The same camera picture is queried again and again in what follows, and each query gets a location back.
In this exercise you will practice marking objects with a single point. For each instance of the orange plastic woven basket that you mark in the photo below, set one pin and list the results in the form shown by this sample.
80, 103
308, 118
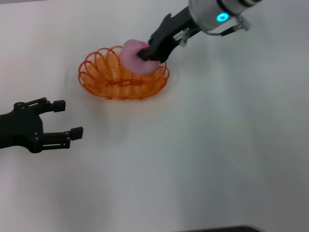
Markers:
120, 84

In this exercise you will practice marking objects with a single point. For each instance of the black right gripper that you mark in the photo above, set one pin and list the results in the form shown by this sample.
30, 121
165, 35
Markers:
166, 36

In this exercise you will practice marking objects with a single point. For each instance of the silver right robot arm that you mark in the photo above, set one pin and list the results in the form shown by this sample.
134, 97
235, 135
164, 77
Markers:
207, 12

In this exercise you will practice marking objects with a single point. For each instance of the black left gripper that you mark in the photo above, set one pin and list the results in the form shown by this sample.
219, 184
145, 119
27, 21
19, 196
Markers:
21, 128

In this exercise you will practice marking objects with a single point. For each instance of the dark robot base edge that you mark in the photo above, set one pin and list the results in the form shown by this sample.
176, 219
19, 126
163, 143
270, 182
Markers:
222, 229

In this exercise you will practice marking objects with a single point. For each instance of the pink peach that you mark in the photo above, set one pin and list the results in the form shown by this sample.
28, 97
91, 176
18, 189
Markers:
131, 58

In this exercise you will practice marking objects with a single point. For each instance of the silver angled gripper plug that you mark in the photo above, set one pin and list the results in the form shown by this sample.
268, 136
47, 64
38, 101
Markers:
183, 37

